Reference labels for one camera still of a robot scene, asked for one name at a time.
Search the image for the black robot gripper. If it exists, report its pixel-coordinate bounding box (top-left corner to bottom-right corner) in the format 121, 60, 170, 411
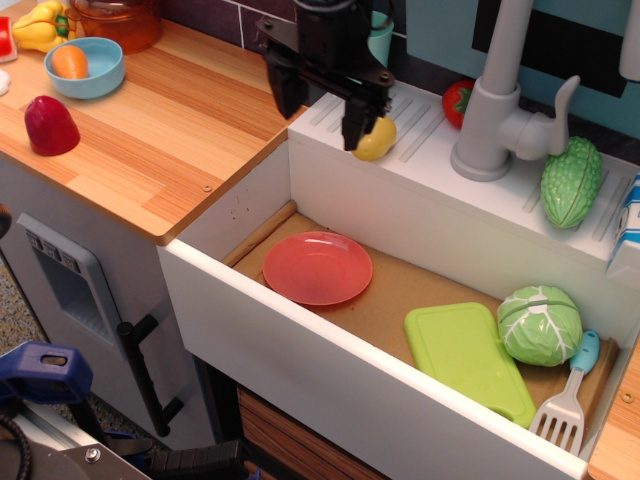
258, 1, 395, 151

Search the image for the yellow toy potato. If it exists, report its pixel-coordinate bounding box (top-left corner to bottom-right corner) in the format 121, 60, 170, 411
352, 117, 397, 161

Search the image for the red plastic plate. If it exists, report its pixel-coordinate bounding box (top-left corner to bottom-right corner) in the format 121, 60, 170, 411
262, 231, 373, 306

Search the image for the teal plastic cup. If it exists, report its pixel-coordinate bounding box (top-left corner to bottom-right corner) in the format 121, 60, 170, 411
339, 7, 394, 85

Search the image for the red toy tomato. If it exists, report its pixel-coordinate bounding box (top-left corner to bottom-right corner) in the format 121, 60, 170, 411
442, 79, 475, 129

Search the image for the grey toy faucet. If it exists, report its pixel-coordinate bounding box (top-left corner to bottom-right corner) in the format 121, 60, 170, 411
450, 1, 581, 182

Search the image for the orange transparent pot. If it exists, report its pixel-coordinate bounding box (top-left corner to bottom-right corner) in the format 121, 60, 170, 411
68, 0, 162, 54

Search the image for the light blue bowl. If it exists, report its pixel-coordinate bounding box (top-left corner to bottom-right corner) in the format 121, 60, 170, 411
44, 37, 125, 100

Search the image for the white toy sink basin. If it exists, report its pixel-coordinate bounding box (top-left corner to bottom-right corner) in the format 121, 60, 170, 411
159, 85, 639, 479

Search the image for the orange toy carrot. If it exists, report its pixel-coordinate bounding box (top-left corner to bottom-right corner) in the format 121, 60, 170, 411
51, 45, 89, 80

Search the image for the green toy bitter gourd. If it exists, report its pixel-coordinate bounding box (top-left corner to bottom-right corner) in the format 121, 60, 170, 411
540, 136, 603, 229

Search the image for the dark red toy vegetable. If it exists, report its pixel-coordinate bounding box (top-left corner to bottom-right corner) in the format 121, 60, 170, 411
24, 96, 81, 156

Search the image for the lime green cutting board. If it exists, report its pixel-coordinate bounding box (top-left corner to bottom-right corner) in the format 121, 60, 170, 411
404, 302, 537, 429

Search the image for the yellow toy bell pepper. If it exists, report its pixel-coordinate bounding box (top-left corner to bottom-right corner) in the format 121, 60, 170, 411
12, 1, 77, 53

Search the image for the grey oven control panel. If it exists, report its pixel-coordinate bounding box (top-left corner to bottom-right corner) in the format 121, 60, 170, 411
18, 213, 126, 362

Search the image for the green toy cabbage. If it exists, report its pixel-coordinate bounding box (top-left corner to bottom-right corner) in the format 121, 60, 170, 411
497, 285, 583, 367

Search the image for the red white toy piece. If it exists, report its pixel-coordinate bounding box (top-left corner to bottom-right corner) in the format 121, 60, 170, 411
0, 16, 18, 63

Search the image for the blue white milk carton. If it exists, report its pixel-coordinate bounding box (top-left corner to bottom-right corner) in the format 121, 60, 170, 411
606, 174, 640, 290

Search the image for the blue clamp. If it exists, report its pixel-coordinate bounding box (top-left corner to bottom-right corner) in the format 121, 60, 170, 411
1, 341, 93, 410

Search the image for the black oven door handle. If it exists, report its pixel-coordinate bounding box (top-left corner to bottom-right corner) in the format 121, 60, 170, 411
116, 315, 184, 438

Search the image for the white spatula blue handle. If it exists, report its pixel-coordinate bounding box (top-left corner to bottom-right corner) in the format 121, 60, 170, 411
529, 330, 600, 456

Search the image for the grey metal bracket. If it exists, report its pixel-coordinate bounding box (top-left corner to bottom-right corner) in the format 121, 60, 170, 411
1, 403, 147, 480

